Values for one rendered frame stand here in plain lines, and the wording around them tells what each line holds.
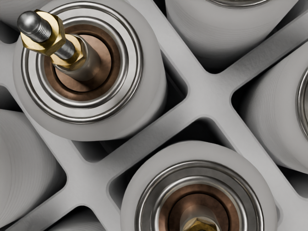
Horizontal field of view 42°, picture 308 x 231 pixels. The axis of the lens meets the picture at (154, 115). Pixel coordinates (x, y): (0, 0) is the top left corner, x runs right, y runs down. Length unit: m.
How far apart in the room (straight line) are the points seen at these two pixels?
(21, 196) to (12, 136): 0.04
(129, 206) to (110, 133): 0.05
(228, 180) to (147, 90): 0.07
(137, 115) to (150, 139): 0.07
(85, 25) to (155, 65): 0.05
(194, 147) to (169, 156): 0.02
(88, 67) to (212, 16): 0.08
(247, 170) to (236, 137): 0.07
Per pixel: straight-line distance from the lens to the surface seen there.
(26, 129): 0.32
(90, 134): 0.25
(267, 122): 0.28
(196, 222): 0.21
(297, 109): 0.25
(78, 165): 0.32
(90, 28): 0.25
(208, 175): 0.24
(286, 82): 0.26
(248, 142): 0.32
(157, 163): 0.24
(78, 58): 0.21
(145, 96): 0.25
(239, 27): 0.26
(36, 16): 0.17
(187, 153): 0.24
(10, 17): 0.34
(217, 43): 0.30
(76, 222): 0.36
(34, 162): 0.31
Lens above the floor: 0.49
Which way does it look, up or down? 85 degrees down
